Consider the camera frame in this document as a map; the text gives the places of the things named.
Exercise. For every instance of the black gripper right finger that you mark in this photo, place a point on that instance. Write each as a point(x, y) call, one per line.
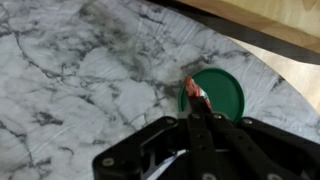
point(260, 153)

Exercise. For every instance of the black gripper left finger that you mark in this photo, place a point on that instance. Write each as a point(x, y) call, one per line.
point(203, 146)

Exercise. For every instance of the red candy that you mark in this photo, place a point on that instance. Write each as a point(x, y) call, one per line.
point(193, 88)

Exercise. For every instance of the green round lid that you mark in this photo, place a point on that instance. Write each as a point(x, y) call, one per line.
point(223, 90)

